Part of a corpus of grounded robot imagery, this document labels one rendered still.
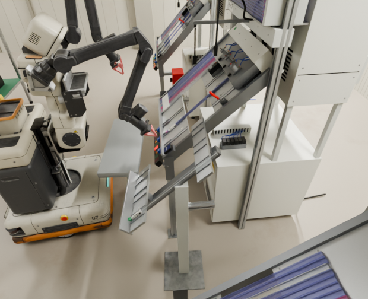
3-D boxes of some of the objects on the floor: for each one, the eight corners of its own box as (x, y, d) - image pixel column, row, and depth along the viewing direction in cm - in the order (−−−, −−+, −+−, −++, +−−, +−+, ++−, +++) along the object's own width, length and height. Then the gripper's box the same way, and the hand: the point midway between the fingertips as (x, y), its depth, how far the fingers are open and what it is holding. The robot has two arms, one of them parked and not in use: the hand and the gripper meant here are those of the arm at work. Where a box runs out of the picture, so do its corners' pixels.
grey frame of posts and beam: (171, 236, 184) (137, -188, 63) (166, 163, 243) (143, -125, 122) (245, 228, 187) (348, -184, 66) (222, 159, 247) (254, -125, 126)
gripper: (133, 120, 154) (152, 134, 162) (132, 130, 146) (152, 144, 154) (140, 113, 151) (159, 127, 159) (140, 123, 143) (160, 137, 151)
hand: (155, 135), depth 156 cm, fingers closed
